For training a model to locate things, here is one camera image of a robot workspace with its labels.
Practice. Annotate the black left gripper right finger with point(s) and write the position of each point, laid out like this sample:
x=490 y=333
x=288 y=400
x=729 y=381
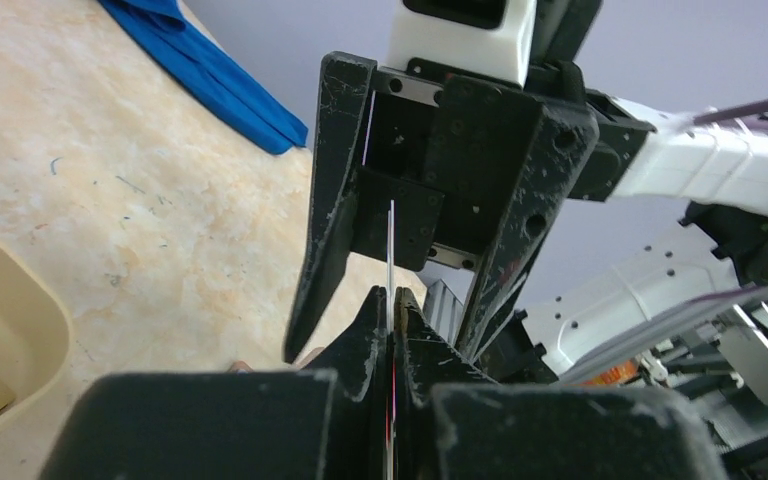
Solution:
x=453 y=422

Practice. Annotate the thin white credit card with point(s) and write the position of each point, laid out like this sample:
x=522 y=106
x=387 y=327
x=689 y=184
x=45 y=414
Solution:
x=390 y=322

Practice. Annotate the blue cloth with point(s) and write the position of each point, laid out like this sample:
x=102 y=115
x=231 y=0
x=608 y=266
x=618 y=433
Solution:
x=208 y=74

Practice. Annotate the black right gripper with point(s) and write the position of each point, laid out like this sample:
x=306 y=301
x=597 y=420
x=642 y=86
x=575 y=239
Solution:
x=481 y=170

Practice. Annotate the cream plastic tray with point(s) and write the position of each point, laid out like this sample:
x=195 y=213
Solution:
x=35 y=338

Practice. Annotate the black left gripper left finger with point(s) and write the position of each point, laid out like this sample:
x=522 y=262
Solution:
x=325 y=421

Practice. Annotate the tan leather card holder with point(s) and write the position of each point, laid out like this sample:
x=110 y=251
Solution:
x=240 y=366

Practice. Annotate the aluminium frame rail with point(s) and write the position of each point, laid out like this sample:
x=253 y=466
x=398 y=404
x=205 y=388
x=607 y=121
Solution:
x=443 y=311

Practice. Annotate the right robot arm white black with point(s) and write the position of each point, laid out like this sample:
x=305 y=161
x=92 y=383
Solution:
x=716 y=161

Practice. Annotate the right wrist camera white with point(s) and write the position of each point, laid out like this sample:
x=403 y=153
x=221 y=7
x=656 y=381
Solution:
x=490 y=38

